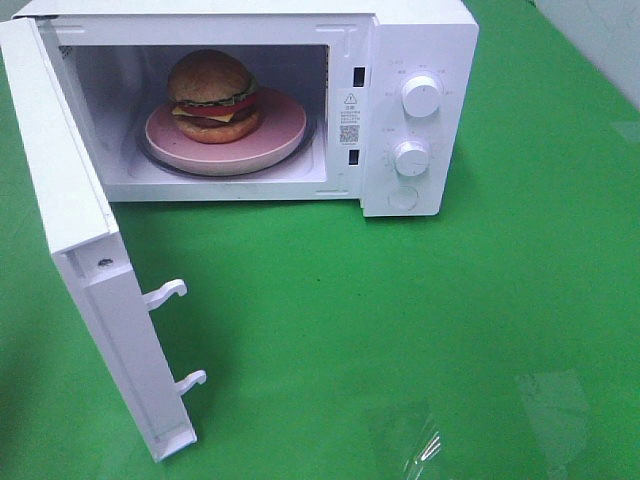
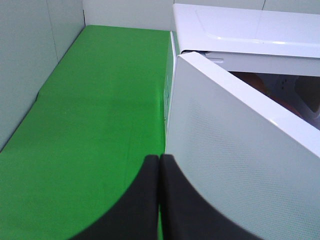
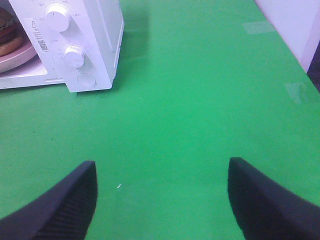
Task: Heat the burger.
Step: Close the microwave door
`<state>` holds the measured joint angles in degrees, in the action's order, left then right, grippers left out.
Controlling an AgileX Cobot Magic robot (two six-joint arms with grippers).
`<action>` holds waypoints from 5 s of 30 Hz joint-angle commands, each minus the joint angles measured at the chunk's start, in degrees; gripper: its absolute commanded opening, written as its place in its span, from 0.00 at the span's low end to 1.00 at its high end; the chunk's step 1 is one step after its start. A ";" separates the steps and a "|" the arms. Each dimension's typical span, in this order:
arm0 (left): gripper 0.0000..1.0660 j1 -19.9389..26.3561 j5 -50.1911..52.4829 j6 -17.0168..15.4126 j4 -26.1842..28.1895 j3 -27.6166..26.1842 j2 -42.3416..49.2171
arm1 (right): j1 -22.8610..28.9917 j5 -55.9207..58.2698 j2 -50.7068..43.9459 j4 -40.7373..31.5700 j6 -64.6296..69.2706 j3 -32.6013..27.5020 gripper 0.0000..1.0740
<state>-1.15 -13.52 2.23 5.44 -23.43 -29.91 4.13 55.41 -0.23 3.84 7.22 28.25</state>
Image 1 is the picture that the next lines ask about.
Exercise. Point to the burger with sesame-free bun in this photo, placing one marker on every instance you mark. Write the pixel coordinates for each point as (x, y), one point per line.
(214, 97)

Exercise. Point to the round door release button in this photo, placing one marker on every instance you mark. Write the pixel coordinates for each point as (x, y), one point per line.
(403, 198)

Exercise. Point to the white round knob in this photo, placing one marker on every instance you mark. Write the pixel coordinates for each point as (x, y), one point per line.
(421, 95)
(411, 158)

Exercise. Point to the lower white round knob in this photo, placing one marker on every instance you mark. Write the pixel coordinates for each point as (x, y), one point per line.
(411, 158)

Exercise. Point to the white microwave door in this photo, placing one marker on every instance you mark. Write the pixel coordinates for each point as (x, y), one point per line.
(85, 242)

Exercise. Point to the upper white round knob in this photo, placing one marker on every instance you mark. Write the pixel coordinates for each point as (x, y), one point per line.
(421, 95)

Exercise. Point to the white microwave oven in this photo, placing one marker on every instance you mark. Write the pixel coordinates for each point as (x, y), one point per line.
(114, 58)

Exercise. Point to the glass microwave turntable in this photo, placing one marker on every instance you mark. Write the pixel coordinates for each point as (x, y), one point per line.
(310, 137)

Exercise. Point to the white door latch hook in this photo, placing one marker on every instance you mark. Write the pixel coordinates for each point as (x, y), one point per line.
(183, 386)
(156, 298)

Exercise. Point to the pink round plate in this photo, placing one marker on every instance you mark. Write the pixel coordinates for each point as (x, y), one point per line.
(273, 106)

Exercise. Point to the lower white door latch hook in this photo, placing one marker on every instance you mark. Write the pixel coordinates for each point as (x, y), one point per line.
(183, 386)

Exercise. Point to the upper white door latch hook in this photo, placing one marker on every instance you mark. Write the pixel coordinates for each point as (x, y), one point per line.
(156, 298)

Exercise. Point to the white warning label sticker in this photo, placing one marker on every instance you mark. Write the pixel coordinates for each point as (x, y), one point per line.
(351, 105)

